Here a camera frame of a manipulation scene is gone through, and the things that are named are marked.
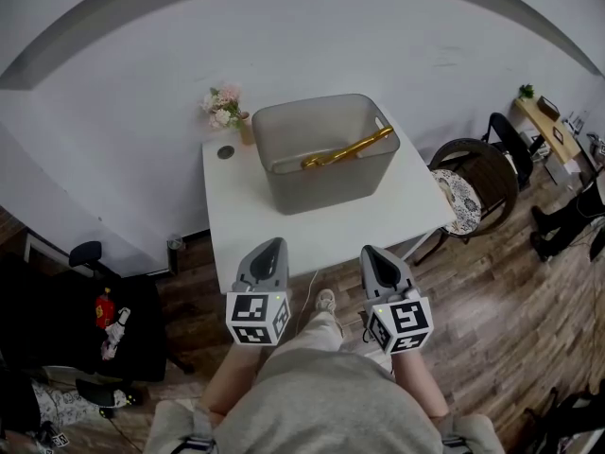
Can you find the light wooden side table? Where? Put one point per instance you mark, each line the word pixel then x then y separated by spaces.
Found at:
pixel 543 123

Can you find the person's beige shoe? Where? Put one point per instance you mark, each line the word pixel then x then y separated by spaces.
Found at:
pixel 325 301

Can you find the patterned seat cushion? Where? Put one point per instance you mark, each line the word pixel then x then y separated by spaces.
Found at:
pixel 461 201

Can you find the grey plastic basket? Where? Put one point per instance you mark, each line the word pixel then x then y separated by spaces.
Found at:
pixel 326 187

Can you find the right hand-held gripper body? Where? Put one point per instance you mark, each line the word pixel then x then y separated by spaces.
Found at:
pixel 406 322

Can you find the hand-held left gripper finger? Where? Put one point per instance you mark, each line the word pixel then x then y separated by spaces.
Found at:
pixel 243 267
pixel 283 267

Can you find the black folding chair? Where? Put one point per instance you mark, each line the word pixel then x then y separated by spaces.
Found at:
pixel 510 135

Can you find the person's left forearm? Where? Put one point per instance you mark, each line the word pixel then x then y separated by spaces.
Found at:
pixel 227 381

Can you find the person's right forearm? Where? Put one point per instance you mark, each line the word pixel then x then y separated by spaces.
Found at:
pixel 418 381

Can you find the round dark table cap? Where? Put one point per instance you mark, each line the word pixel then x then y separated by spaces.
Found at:
pixel 226 151

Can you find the person's grey top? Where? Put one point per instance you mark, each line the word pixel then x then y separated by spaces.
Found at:
pixel 321 409

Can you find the black office chair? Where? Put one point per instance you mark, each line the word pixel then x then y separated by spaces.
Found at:
pixel 47 319

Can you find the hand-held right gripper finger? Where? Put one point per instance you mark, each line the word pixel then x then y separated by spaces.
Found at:
pixel 368 274
pixel 406 274

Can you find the small green plant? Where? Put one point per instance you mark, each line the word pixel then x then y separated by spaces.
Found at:
pixel 526 92

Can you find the dark wicker round chair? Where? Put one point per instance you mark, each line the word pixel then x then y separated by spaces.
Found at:
pixel 496 173

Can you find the pink flower bouquet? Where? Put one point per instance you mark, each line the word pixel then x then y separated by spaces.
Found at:
pixel 219 107

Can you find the white folded umbrella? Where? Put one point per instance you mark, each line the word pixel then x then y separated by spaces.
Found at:
pixel 115 334

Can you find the white square table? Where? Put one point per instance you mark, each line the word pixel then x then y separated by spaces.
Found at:
pixel 246 234

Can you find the small brown vase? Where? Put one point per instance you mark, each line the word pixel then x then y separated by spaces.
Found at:
pixel 246 133

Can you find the person's beige trouser leg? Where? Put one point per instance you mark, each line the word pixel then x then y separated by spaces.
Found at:
pixel 312 338

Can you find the red packet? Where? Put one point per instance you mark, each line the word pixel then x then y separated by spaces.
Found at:
pixel 104 310

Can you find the gold clothes hanger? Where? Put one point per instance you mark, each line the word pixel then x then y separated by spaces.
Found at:
pixel 350 151

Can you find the small dark picture frame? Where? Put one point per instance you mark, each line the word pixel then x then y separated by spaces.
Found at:
pixel 558 134

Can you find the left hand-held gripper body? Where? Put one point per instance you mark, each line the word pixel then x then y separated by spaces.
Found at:
pixel 250 312

